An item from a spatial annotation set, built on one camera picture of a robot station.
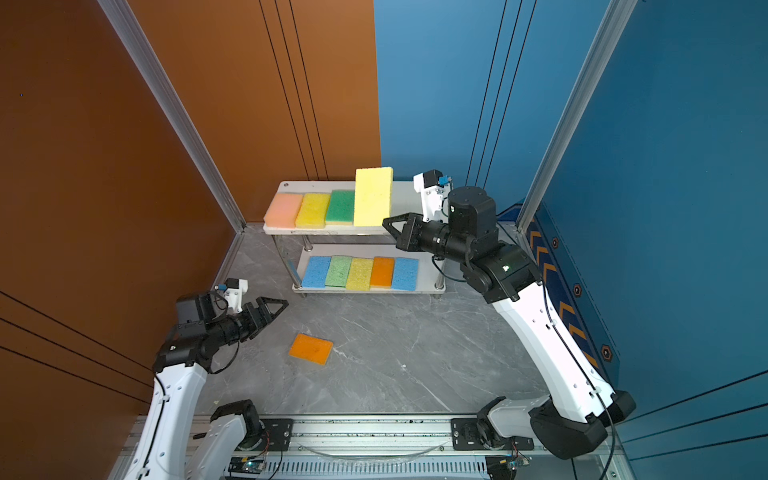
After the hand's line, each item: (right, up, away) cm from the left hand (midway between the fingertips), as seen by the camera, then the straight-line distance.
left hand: (281, 307), depth 75 cm
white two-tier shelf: (+5, +19, +41) cm, 45 cm away
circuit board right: (+55, -37, -5) cm, 67 cm away
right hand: (+26, +20, -18) cm, 38 cm away
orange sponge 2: (+25, +7, +21) cm, 34 cm away
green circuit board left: (-6, -37, -5) cm, 37 cm away
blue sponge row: (+32, +7, +21) cm, 39 cm away
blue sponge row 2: (+3, +7, +21) cm, 23 cm away
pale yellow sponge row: (+18, +7, +20) cm, 28 cm away
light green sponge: (+11, +7, +21) cm, 25 cm away
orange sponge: (+5, -14, +12) cm, 19 cm away
